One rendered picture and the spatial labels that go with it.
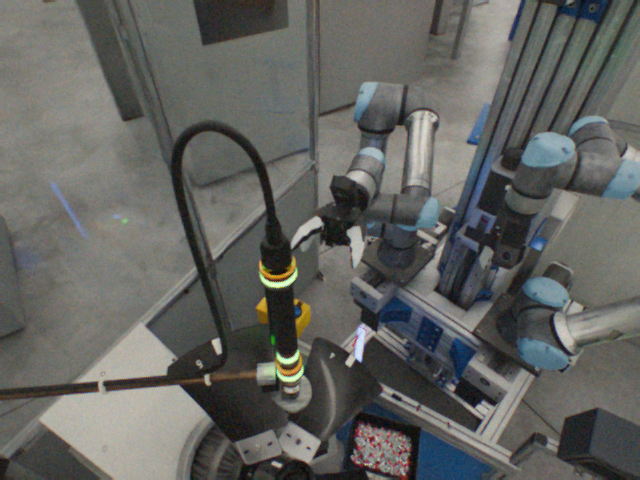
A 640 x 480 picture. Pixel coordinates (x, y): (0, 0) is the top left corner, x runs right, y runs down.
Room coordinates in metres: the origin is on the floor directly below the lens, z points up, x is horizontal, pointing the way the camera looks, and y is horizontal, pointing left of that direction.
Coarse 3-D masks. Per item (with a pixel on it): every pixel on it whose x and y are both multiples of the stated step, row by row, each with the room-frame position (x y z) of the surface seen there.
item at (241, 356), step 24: (240, 336) 0.43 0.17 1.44; (264, 336) 0.43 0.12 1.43; (192, 360) 0.38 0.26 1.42; (216, 360) 0.39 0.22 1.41; (240, 360) 0.39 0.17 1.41; (264, 360) 0.40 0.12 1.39; (192, 384) 0.35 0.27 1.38; (216, 384) 0.35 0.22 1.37; (240, 384) 0.35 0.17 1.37; (216, 408) 0.32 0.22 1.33; (240, 408) 0.32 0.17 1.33; (264, 408) 0.32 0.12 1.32; (240, 432) 0.29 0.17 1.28
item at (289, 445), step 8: (288, 424) 0.34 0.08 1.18; (288, 432) 0.32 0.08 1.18; (296, 432) 0.32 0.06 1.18; (304, 432) 0.32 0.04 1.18; (280, 440) 0.30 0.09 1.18; (288, 440) 0.30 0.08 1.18; (304, 440) 0.30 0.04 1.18; (312, 440) 0.30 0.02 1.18; (320, 440) 0.30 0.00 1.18; (288, 448) 0.29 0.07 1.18; (296, 448) 0.29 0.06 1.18; (304, 448) 0.29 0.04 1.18; (312, 448) 0.29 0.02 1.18; (296, 456) 0.27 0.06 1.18; (304, 456) 0.27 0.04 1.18; (312, 456) 0.27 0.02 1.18
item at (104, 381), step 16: (192, 128) 0.29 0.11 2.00; (208, 128) 0.29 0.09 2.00; (224, 128) 0.29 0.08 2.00; (176, 144) 0.29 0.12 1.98; (240, 144) 0.29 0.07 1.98; (176, 160) 0.29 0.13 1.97; (256, 160) 0.29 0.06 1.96; (176, 176) 0.29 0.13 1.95; (176, 192) 0.29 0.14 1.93; (272, 192) 0.30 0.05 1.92; (272, 208) 0.30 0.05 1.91; (192, 240) 0.29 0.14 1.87; (208, 288) 0.29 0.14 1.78; (224, 336) 0.29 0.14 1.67; (224, 352) 0.29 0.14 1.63; (64, 384) 0.27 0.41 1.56; (80, 384) 0.27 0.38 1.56; (96, 384) 0.27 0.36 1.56; (112, 384) 0.27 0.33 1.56; (208, 384) 0.28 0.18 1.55
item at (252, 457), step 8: (264, 432) 0.29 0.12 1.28; (272, 432) 0.29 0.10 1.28; (248, 440) 0.28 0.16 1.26; (256, 440) 0.28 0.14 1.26; (264, 440) 0.28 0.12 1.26; (272, 440) 0.28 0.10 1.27; (240, 448) 0.27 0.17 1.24; (248, 448) 0.27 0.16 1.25; (264, 448) 0.27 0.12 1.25; (272, 448) 0.27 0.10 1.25; (280, 448) 0.27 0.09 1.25; (248, 456) 0.26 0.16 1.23; (256, 456) 0.26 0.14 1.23; (264, 456) 0.26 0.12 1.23; (272, 456) 0.26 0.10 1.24; (248, 464) 0.25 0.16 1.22
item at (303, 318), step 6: (264, 300) 0.78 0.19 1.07; (294, 300) 0.78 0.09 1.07; (258, 306) 0.76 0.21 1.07; (264, 306) 0.76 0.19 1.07; (300, 306) 0.76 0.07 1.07; (306, 306) 0.76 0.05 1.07; (258, 312) 0.75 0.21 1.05; (264, 312) 0.74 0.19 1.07; (300, 312) 0.73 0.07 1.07; (306, 312) 0.74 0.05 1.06; (258, 318) 0.75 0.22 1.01; (264, 318) 0.74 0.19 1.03; (300, 318) 0.71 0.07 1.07; (306, 318) 0.74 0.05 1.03; (300, 324) 0.70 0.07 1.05; (306, 324) 0.74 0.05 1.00; (300, 330) 0.70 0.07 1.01
